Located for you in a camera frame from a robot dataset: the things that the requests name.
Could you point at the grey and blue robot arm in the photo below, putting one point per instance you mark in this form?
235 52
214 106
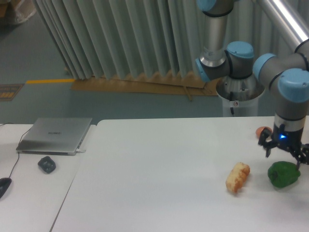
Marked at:
286 79

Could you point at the small black controller device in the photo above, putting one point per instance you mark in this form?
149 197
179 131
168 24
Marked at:
47 165

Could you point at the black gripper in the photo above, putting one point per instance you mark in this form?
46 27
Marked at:
287 136

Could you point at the black computer mouse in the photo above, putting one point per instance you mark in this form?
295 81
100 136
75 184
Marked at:
4 185

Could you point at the brown egg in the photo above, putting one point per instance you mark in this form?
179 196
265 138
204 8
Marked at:
259 130

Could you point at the grey-green pleated curtain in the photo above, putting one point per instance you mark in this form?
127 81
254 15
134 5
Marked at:
175 41

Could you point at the silver closed laptop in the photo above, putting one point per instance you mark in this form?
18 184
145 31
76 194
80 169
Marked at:
56 136

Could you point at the golden bread piece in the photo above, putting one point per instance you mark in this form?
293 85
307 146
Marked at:
237 177

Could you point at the brown cardboard sheet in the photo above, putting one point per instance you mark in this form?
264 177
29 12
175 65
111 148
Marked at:
190 86

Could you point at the green bell pepper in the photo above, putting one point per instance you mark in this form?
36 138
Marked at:
282 174

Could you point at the clear plastic bag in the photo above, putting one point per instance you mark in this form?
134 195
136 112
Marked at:
22 10

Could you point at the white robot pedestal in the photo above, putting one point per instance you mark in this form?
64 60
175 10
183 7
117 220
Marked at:
239 97

